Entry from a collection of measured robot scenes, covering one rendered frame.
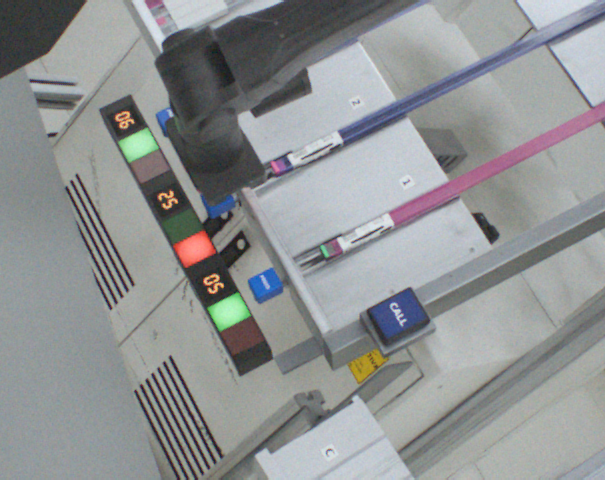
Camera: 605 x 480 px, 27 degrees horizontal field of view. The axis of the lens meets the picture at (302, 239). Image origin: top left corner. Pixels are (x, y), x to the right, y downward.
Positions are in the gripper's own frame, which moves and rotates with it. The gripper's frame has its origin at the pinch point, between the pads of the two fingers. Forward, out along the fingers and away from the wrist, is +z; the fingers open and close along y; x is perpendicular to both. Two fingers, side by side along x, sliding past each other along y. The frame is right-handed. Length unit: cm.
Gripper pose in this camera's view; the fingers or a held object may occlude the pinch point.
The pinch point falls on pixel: (225, 185)
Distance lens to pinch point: 131.4
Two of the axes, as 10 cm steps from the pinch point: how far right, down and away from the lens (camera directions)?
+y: -4.6, -8.1, 3.6
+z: 0.6, 3.7, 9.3
